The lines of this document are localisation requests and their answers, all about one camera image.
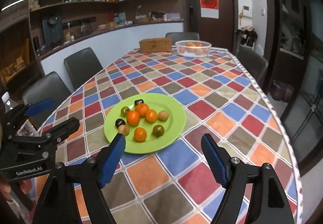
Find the glass sliding door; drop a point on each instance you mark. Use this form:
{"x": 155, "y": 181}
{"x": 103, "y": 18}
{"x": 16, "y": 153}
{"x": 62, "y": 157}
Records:
{"x": 304, "y": 120}

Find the clear water bottle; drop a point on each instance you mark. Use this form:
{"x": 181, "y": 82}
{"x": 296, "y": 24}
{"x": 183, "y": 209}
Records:
{"x": 9, "y": 103}

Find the black chair right side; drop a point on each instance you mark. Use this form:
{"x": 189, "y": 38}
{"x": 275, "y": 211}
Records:
{"x": 255, "y": 64}

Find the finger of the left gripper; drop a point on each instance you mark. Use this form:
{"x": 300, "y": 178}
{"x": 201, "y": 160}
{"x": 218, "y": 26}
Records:
{"x": 60, "y": 132}
{"x": 39, "y": 107}

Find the green plate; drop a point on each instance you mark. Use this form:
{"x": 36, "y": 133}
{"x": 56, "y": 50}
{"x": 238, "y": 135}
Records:
{"x": 158, "y": 102}

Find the black chair near left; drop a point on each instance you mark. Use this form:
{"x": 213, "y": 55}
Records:
{"x": 49, "y": 87}

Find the dark plum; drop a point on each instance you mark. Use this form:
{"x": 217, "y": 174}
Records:
{"x": 119, "y": 122}
{"x": 138, "y": 101}

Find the white fruit basket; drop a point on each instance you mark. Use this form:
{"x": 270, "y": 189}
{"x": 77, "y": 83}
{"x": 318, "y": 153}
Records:
{"x": 193, "y": 48}

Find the black coffee machine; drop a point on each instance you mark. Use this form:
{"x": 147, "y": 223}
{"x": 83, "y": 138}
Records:
{"x": 52, "y": 30}

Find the lone orange kumquat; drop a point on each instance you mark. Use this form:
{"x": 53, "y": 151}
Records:
{"x": 140, "y": 134}

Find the brown longan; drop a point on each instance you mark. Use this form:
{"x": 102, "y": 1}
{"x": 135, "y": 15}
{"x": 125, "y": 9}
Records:
{"x": 163, "y": 115}
{"x": 124, "y": 130}

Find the black chair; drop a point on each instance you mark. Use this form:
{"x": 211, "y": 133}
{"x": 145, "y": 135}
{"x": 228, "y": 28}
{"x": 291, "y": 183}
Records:
{"x": 255, "y": 64}
{"x": 49, "y": 87}
{"x": 82, "y": 66}

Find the green tomato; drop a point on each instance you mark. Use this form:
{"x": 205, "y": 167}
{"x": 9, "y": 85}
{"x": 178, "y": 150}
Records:
{"x": 125, "y": 110}
{"x": 158, "y": 130}

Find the black chair far end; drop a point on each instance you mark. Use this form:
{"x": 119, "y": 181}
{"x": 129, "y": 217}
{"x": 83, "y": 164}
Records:
{"x": 175, "y": 36}

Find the dark wooden door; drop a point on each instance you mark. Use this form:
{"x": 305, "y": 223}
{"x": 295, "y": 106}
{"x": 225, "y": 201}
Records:
{"x": 216, "y": 21}

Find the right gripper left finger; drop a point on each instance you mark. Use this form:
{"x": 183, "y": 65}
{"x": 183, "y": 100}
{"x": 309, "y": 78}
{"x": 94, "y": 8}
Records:
{"x": 57, "y": 202}

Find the white wall intercom panel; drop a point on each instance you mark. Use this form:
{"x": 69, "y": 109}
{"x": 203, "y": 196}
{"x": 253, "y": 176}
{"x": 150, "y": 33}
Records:
{"x": 247, "y": 11}

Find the colourful checked tablecloth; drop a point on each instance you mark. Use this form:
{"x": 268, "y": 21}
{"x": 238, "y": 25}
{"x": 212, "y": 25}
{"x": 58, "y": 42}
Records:
{"x": 175, "y": 185}

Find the red fu door poster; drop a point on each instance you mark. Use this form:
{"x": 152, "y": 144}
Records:
{"x": 209, "y": 9}

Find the large orange mandarin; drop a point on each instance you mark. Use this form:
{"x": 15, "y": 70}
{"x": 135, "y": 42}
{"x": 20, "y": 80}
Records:
{"x": 133, "y": 118}

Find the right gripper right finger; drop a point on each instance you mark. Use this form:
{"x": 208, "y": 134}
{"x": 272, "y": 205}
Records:
{"x": 268, "y": 202}

